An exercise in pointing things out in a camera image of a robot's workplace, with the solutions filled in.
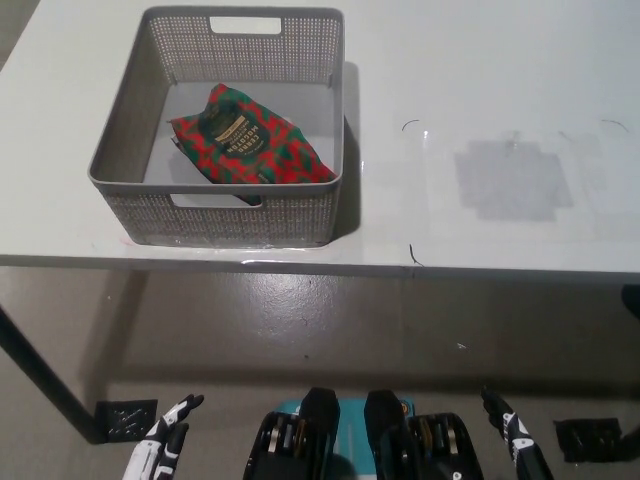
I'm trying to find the red green coffee bean bag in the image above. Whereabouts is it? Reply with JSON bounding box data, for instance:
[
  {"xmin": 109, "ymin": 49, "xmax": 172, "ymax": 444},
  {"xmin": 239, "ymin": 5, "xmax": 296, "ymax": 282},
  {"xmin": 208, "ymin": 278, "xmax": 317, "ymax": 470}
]
[{"xmin": 167, "ymin": 83, "xmax": 339, "ymax": 206}]

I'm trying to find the black floor tape patch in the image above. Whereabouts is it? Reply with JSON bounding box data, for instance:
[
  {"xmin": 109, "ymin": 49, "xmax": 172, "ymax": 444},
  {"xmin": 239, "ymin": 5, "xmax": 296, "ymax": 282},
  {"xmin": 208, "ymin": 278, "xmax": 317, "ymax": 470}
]
[
  {"xmin": 553, "ymin": 417, "xmax": 626, "ymax": 464},
  {"xmin": 94, "ymin": 398, "xmax": 159, "ymax": 442}
]

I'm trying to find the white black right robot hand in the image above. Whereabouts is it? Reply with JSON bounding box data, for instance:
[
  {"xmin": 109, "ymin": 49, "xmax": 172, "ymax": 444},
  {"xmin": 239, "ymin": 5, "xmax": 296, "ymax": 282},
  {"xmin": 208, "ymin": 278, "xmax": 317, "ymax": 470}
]
[{"xmin": 479, "ymin": 387, "xmax": 556, "ymax": 480}]

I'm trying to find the grey perforated plastic basket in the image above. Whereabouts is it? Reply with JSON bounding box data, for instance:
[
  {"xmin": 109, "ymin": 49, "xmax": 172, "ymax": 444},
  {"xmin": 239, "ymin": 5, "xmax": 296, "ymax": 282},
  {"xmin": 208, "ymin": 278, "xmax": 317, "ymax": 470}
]
[{"xmin": 85, "ymin": 5, "xmax": 346, "ymax": 247}]

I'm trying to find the grey tape patch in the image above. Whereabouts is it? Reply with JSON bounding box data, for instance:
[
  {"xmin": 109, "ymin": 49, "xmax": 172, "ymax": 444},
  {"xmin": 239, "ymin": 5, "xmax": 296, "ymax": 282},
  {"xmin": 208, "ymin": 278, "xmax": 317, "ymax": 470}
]
[{"xmin": 453, "ymin": 139, "xmax": 575, "ymax": 222}]

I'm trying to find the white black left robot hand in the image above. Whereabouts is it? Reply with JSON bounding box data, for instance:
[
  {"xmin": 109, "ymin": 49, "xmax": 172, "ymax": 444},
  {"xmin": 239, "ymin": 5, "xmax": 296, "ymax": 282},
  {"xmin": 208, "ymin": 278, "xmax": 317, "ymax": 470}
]
[{"xmin": 122, "ymin": 393, "xmax": 205, "ymax": 480}]

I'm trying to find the black metal table leg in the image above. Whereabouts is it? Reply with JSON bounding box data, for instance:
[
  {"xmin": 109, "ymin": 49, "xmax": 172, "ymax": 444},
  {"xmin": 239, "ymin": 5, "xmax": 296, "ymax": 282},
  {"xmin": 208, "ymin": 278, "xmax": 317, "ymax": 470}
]
[
  {"xmin": 621, "ymin": 284, "xmax": 640, "ymax": 319},
  {"xmin": 0, "ymin": 304, "xmax": 109, "ymax": 445}
]

